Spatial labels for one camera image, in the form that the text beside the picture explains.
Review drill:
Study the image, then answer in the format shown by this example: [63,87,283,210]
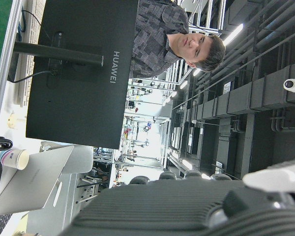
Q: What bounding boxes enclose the blue cable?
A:
[17,7,27,34]

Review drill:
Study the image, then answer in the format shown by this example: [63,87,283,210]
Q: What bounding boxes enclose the white paper cup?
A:
[0,148,30,171]

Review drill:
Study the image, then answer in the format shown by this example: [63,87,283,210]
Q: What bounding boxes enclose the black monitor stand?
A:
[6,41,104,84]

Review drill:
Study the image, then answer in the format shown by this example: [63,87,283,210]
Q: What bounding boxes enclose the black Huawei monitor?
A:
[26,0,140,150]

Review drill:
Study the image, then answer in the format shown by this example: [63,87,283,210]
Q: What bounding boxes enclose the coiled black cable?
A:
[0,136,14,150]

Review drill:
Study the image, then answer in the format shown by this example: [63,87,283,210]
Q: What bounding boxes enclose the person in patterned shirt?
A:
[129,0,226,79]

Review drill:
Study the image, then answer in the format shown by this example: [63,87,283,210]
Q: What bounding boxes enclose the black keyboard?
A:
[0,213,13,234]

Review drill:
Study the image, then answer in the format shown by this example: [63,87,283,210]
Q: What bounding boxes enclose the small cream figurine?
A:
[6,114,25,128]

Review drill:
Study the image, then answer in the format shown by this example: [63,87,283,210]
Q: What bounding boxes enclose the long ceiling light tube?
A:
[222,23,244,46]

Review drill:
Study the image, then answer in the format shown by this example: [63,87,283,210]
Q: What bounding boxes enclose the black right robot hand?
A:
[60,158,295,236]

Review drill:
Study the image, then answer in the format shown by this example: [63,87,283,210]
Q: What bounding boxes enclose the silver laptop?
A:
[0,145,75,216]

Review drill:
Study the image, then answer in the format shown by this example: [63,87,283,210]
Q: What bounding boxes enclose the white keyboard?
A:
[16,0,46,107]

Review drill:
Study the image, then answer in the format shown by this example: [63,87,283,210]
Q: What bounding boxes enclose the white security camera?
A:
[283,78,295,93]

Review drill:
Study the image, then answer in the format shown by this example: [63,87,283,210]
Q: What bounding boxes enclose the black monitor cable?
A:
[13,70,58,84]

